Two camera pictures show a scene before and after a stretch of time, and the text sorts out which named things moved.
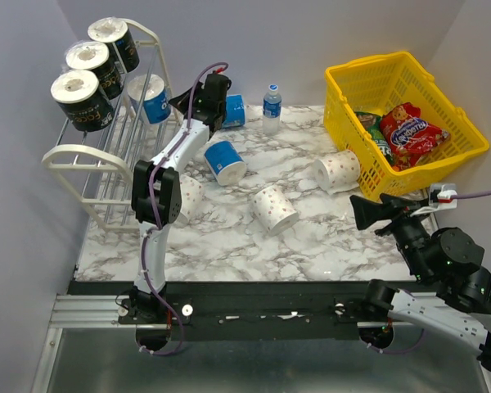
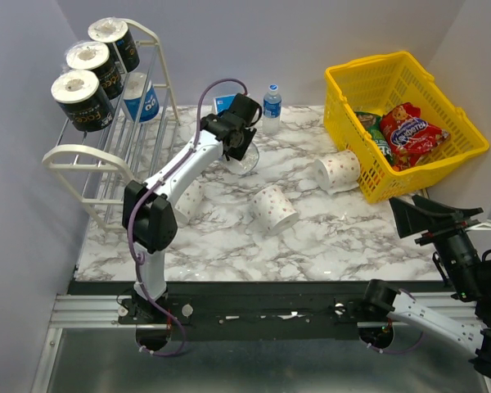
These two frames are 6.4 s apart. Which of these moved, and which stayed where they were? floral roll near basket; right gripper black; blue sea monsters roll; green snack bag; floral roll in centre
Moved: blue sea monsters roll; right gripper black
Stayed: floral roll in centre; floral roll near basket; green snack bag
